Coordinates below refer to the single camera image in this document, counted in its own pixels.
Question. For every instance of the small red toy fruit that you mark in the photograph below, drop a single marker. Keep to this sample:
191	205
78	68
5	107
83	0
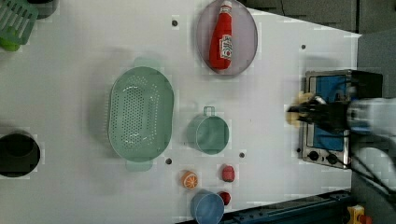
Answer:
225	196

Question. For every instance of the bright green object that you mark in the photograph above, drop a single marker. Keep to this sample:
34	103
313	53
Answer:
8	45

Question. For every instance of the red plush ketchup bottle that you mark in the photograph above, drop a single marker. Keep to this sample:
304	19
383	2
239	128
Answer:
221	45

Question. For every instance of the black round container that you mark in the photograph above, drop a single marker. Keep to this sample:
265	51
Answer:
19	154

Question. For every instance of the green dish rack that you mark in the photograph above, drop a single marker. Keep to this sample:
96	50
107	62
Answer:
17	19

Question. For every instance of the small green cup with handle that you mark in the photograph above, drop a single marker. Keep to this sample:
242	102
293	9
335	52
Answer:
207	132

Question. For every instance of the dark grey cup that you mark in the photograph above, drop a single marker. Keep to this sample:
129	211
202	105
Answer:
45	7

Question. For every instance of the grey oval plate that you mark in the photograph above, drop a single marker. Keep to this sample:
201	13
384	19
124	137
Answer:
244	37

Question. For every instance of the silver black toaster oven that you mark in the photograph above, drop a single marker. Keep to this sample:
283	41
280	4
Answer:
328	143

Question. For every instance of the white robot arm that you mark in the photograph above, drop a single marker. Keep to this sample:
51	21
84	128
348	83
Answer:
366	117

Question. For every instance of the blue metal frame rail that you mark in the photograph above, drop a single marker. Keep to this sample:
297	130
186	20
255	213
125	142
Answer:
326	208

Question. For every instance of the blue cup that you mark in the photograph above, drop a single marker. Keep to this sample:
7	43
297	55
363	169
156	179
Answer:
207	207

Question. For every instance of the red strawberry toy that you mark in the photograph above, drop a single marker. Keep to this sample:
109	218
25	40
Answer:
228	173

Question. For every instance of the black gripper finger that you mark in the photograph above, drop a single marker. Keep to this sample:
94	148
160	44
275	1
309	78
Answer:
301	109
306	119

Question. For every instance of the orange slice toy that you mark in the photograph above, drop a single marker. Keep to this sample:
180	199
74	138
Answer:
189	180

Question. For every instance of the yellow peeled toy banana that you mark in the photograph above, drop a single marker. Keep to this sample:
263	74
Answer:
293	113

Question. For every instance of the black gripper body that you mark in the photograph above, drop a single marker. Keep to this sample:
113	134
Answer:
331	117

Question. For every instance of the green oval colander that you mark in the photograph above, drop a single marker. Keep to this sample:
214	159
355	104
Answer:
140	119

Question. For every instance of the yellow red toy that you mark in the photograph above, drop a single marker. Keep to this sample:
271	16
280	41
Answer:
358	216

